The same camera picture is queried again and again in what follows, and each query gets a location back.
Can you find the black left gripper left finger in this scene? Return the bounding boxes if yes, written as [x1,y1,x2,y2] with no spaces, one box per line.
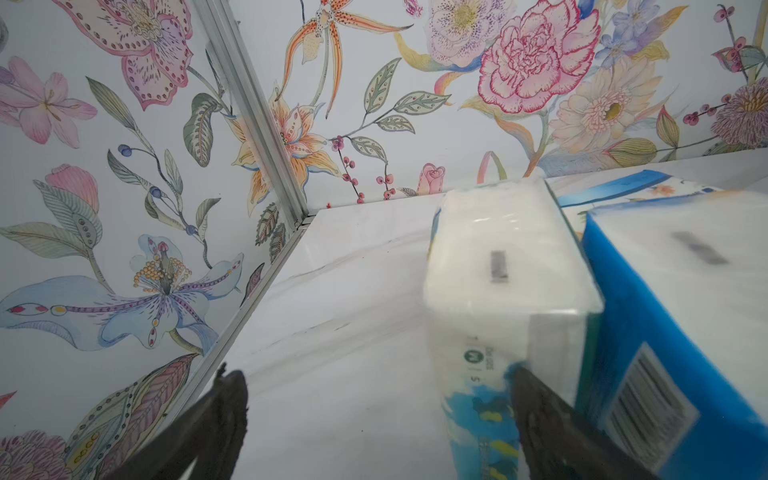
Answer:
[107,365,248,480]

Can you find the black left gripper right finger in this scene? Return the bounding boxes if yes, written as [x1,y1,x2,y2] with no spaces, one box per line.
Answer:
[510,367,656,479]

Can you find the aluminium corner post left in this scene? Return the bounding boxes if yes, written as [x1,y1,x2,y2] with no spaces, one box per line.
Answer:
[194,0,309,227]

